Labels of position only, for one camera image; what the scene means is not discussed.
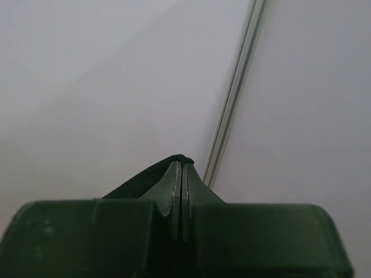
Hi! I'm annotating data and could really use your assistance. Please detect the black t shirt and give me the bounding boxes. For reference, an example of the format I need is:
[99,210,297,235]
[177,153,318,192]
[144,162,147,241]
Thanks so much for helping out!
[103,154,194,199]

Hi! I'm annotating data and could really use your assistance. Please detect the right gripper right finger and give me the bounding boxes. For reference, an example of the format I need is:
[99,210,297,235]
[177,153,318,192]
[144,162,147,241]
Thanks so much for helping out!
[182,164,354,277]

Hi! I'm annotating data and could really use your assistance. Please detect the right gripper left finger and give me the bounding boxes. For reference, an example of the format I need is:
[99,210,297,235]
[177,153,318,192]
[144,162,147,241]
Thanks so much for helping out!
[1,162,180,277]

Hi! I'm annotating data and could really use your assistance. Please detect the right aluminium corner post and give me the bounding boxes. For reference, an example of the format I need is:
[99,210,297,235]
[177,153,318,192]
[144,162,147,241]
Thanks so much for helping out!
[203,0,266,189]

